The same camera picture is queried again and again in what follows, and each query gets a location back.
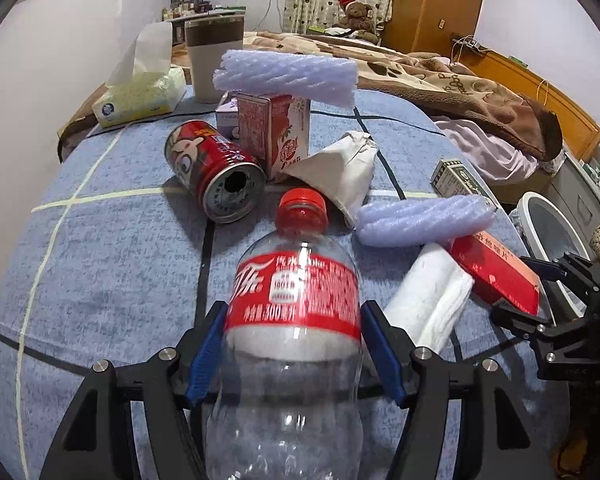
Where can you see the white cup brown lid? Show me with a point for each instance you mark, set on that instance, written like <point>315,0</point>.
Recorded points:
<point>210,60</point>

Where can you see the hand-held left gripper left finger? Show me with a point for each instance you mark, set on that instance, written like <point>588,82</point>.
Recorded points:
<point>207,355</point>

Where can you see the brown teddy bear red hat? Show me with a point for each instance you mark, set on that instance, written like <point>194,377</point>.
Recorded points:
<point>357,15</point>

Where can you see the red white drink carton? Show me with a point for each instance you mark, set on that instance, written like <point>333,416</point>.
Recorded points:
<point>275,130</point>

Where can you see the white paper bag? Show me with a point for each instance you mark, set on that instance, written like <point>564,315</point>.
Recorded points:
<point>340,175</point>

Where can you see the yellow green tissue pack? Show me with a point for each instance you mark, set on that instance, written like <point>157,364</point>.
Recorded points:
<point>140,95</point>

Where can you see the small green white box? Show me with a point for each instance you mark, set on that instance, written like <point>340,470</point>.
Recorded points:
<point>455,177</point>

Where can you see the small pale purple box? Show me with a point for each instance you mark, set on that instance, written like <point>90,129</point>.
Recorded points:
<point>226,117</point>

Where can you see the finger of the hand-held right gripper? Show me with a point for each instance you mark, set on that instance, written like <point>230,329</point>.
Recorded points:
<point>530,327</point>
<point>580,270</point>

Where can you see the red box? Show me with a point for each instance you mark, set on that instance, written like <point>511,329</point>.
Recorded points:
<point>495,270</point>

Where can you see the white paper towel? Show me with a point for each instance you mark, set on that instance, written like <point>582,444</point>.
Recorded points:
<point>430,295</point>

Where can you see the cluttered side shelf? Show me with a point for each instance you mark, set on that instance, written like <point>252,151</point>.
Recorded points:
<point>180,10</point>

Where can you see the white power strip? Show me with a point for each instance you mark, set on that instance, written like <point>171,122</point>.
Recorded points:
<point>472,44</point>

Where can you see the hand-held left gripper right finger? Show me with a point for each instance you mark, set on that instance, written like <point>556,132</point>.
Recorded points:
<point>382,355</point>

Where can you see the white round bin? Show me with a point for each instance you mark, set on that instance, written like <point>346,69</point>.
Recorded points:
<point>555,230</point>

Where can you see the red cartoon drink can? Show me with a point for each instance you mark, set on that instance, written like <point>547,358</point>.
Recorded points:
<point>200,160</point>

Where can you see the purple foam net sleeve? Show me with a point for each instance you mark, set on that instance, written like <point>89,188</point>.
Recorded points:
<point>420,220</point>
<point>285,77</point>

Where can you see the clear plastic bottle red label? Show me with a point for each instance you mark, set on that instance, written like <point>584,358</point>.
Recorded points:
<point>290,285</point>

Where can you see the brown paw print blanket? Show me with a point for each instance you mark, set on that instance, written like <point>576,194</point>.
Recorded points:
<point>430,80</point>

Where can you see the pale pink bed sheet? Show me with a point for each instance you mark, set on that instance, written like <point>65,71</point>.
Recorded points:
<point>480,145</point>

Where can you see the grey drawer nightstand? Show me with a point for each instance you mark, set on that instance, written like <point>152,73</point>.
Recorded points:
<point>575,195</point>

